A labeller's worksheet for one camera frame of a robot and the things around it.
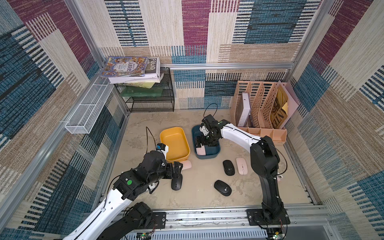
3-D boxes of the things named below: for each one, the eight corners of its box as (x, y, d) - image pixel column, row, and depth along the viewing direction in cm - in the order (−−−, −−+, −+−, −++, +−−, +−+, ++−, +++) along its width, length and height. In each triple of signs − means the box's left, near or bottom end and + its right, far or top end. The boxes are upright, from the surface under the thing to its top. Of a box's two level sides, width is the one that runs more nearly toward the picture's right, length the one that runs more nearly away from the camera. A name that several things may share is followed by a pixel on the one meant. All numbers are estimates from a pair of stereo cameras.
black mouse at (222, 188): (212, 187, 85) (212, 186, 83) (216, 179, 88) (217, 177, 86) (228, 198, 82) (229, 196, 80) (232, 189, 85) (233, 188, 83)
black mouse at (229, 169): (224, 175, 89) (225, 174, 87) (222, 161, 94) (223, 160, 92) (234, 175, 89) (235, 174, 87) (232, 161, 94) (233, 160, 92)
